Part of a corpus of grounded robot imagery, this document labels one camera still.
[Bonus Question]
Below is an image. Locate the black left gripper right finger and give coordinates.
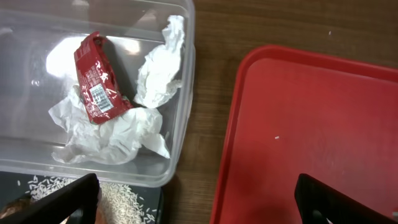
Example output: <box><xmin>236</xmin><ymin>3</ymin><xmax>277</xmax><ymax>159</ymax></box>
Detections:
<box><xmin>294</xmin><ymin>174</ymin><xmax>397</xmax><ymax>224</ymax></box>

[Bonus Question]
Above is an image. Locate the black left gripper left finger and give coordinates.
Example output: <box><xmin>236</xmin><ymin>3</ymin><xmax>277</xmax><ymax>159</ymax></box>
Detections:
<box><xmin>1</xmin><ymin>173</ymin><xmax>100</xmax><ymax>224</ymax></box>

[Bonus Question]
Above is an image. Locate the white tissue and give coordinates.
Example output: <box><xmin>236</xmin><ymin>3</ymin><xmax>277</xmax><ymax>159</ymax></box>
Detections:
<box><xmin>49</xmin><ymin>15</ymin><xmax>185</xmax><ymax>165</ymax></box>

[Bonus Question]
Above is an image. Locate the red snack wrapper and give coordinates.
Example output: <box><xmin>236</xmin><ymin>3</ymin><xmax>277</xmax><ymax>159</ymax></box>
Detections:
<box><xmin>74</xmin><ymin>32</ymin><xmax>133</xmax><ymax>124</ymax></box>

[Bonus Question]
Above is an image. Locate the black waste tray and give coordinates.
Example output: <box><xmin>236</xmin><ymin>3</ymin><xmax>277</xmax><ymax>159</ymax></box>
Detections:
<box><xmin>1</xmin><ymin>172</ymin><xmax>163</xmax><ymax>223</ymax></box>

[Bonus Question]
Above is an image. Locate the white rice pile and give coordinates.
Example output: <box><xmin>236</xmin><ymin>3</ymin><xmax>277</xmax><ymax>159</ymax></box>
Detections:
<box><xmin>26</xmin><ymin>175</ymin><xmax>156</xmax><ymax>224</ymax></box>

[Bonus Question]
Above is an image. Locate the brown food scrap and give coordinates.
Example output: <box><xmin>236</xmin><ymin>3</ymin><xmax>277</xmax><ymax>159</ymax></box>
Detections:
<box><xmin>0</xmin><ymin>195</ymin><xmax>33</xmax><ymax>219</ymax></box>

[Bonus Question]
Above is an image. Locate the red plastic tray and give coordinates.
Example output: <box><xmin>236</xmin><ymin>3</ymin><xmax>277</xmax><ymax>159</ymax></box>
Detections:
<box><xmin>210</xmin><ymin>45</ymin><xmax>397</xmax><ymax>223</ymax></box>

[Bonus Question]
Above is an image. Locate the clear plastic bin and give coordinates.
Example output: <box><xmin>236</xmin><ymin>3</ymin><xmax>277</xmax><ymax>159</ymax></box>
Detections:
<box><xmin>1</xmin><ymin>0</ymin><xmax>195</xmax><ymax>187</ymax></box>

